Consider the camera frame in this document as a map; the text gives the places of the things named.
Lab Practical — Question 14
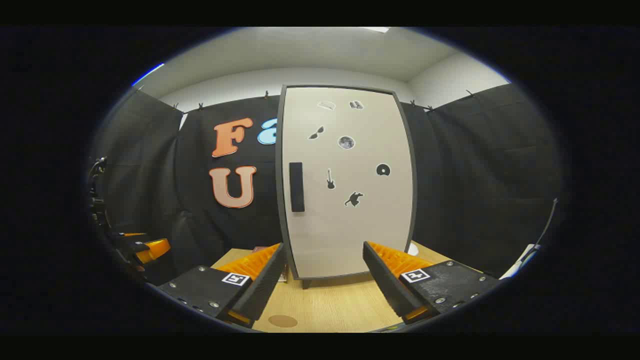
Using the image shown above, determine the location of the dark grey cabinet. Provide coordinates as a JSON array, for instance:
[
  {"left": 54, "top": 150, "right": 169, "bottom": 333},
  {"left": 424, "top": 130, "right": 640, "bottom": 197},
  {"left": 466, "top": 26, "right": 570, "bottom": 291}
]
[{"left": 276, "top": 83, "right": 419, "bottom": 290}]

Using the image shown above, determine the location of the white cabinet door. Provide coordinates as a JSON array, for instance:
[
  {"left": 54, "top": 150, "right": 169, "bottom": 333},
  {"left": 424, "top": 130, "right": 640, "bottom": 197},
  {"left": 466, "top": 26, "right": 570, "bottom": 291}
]
[{"left": 279, "top": 85, "right": 416, "bottom": 280}]

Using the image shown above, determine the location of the white board edge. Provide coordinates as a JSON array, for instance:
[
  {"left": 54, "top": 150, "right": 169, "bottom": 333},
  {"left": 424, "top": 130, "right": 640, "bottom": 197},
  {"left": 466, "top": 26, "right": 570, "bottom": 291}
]
[{"left": 499, "top": 197, "right": 559, "bottom": 281}]

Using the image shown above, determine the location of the round brown coaster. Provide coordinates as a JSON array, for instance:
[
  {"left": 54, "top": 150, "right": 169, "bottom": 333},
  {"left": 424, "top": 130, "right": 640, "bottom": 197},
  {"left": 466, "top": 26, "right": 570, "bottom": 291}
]
[{"left": 267, "top": 314, "right": 299, "bottom": 329}]

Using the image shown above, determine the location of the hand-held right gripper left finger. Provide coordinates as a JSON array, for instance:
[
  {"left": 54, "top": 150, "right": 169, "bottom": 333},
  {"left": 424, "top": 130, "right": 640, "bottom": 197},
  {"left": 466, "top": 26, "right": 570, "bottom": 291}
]
[{"left": 157, "top": 242, "right": 288, "bottom": 329}]

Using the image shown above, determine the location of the black door handle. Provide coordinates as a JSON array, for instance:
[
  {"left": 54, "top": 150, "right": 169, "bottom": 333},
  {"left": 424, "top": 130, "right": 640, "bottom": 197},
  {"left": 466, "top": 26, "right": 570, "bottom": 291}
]
[{"left": 289, "top": 162, "right": 306, "bottom": 213}]

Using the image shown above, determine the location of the black backdrop cloth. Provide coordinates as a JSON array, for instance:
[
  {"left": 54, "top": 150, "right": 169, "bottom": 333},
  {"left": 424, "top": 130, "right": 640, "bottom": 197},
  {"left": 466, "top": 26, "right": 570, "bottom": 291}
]
[{"left": 90, "top": 82, "right": 563, "bottom": 281}]

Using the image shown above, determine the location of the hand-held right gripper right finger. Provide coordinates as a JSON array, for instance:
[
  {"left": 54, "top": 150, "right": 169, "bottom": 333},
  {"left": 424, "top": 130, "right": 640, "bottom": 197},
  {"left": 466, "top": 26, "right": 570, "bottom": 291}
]
[{"left": 362, "top": 241, "right": 501, "bottom": 325}]

